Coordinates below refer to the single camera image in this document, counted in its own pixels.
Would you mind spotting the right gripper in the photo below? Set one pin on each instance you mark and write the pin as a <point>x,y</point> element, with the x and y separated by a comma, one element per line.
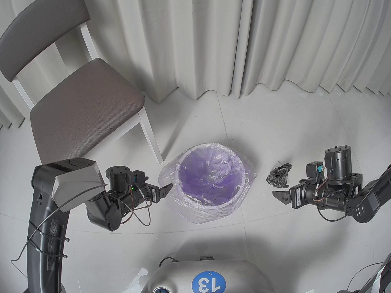
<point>305,197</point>

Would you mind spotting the white curtain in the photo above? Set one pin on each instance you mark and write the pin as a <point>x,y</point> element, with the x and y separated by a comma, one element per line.
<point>152,26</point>
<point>305,26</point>

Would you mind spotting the white trash bin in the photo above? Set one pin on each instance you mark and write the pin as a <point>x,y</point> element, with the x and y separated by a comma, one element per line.
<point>213,205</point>

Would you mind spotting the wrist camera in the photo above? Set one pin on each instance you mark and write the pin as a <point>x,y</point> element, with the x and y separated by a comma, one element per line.
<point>314,171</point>
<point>139,177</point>

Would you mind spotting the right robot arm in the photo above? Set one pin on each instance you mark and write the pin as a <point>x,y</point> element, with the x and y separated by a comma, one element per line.
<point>337,163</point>

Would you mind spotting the purple plastic bag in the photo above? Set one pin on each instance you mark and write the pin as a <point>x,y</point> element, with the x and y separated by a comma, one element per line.
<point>210,175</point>

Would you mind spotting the crumpled black plastic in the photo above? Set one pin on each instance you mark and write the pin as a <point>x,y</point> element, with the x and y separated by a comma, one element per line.
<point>278,175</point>

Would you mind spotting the grey padded white chair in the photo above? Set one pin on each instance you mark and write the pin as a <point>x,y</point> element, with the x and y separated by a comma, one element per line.
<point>85,102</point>

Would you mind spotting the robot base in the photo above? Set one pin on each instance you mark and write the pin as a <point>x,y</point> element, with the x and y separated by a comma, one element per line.
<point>183,276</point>

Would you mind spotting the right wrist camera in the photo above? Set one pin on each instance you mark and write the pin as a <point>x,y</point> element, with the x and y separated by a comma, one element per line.
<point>314,171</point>

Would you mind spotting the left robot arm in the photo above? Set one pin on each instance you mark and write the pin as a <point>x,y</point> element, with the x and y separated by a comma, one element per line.
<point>76,178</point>

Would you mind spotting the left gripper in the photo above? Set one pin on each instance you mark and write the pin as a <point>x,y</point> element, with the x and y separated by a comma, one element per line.
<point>154,194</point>

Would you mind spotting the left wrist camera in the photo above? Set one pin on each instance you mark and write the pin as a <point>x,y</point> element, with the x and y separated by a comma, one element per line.
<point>139,177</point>

